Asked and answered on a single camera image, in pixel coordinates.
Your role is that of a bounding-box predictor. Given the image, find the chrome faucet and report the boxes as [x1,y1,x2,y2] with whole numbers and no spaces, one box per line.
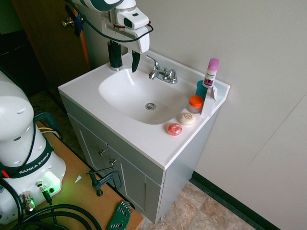
[148,67,178,84]

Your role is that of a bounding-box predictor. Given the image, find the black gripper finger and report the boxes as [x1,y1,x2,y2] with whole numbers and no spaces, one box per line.
[107,40,124,72]
[130,49,141,73]

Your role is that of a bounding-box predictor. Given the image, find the grey vanity cabinet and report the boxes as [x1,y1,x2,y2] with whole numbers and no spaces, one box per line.
[59,92,218,225]

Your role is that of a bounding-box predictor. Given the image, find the white bottle pink cap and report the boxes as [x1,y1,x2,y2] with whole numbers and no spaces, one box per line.
[202,58,220,89]

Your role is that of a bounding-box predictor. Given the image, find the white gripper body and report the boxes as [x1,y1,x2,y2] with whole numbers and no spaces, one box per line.
[101,11,151,54]

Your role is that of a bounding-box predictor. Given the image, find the dark green clamp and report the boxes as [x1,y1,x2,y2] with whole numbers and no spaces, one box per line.
[34,112,62,140]

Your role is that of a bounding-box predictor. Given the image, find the black baseboard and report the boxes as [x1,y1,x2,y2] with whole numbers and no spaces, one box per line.
[190,171,282,230]

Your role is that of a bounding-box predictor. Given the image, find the green hex key set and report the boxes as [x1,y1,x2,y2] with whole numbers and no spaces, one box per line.
[106,201,133,230]

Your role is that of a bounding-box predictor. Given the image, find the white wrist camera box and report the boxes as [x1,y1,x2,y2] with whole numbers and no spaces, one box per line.
[117,9,150,30]

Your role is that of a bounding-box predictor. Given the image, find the clear jar orange lid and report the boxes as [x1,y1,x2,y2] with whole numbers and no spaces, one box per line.
[187,95,205,115]

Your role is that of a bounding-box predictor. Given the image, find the short chrome faucet handle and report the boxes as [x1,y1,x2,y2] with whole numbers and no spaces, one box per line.
[166,69,178,84]

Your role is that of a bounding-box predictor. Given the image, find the white cardboard box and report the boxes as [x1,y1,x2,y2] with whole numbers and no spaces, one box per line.
[201,85,219,117]

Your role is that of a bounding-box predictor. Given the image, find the red round soap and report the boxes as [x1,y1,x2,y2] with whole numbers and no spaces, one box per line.
[166,123,184,136]

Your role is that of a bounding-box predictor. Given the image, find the brown wooden door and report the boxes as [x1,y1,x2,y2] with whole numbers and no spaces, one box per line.
[11,0,91,93]

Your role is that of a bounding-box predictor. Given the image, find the white sink countertop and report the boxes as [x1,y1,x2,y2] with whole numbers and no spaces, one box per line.
[58,49,231,171]

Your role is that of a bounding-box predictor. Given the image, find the long chrome lever handle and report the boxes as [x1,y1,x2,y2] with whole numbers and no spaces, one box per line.
[146,55,161,72]

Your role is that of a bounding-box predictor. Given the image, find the teal plastic cup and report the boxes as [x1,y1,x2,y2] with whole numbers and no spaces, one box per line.
[195,80,209,102]

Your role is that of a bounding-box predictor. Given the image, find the thin black connector cable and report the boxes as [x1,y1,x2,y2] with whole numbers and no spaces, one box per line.
[35,181,55,206]

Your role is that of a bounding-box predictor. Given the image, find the black C-clamp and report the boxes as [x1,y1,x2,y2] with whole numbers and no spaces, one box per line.
[86,167,124,197]

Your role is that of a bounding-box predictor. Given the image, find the silver metal connector plug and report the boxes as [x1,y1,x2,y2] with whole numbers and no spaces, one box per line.
[19,191,37,214]

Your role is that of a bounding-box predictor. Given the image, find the blue tape strip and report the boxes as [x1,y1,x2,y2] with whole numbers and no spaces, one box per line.
[65,4,85,37]

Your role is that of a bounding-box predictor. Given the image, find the thick black cable bundle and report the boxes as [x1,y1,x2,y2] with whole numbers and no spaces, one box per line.
[0,178,104,230]

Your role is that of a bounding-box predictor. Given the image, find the cream round soap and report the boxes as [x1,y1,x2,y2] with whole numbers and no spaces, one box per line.
[179,112,196,126]

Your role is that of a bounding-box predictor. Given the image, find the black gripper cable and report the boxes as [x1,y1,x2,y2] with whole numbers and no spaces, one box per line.
[64,0,154,42]

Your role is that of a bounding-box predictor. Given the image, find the orange stick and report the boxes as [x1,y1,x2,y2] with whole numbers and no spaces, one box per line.
[79,30,92,70]

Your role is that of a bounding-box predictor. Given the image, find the brass door knob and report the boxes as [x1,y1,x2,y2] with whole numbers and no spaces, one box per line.
[61,17,75,29]

